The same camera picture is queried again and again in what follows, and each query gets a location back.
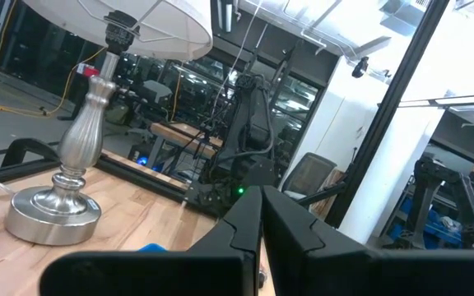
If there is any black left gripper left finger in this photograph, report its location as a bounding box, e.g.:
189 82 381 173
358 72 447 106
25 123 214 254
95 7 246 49
39 185 263 296

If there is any white shade silver lamp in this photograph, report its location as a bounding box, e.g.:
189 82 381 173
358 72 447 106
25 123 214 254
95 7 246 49
4 0 214 247

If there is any grey office chair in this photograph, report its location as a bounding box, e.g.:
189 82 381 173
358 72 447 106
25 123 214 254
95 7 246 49
281 151 339 202

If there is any red box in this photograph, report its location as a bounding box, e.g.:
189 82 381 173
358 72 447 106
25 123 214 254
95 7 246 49
76 62 100 78

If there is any background black robot stand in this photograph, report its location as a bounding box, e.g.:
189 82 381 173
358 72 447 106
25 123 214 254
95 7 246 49
384 155 474 251

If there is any black mounted camera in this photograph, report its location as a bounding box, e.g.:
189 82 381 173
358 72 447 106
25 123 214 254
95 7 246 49
351 56 370 79

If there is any background wooden table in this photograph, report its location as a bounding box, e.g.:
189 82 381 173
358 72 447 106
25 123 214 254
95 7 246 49
150 122 225 160

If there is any yellow floor extension cable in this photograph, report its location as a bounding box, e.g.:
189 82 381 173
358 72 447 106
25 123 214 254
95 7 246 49
0 44 109 118

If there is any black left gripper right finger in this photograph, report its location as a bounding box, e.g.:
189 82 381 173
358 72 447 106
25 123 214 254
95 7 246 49
262 184 474 296

